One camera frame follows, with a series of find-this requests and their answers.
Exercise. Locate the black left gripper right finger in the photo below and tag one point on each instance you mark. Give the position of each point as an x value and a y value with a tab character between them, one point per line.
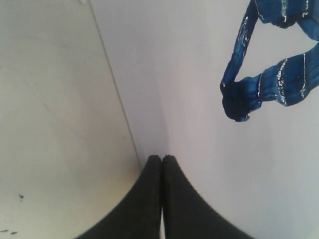
186	215

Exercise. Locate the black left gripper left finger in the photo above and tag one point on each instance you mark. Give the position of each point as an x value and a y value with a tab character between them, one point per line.
138	214

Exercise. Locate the white paper sheet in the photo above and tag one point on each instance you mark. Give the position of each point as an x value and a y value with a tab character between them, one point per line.
168	58

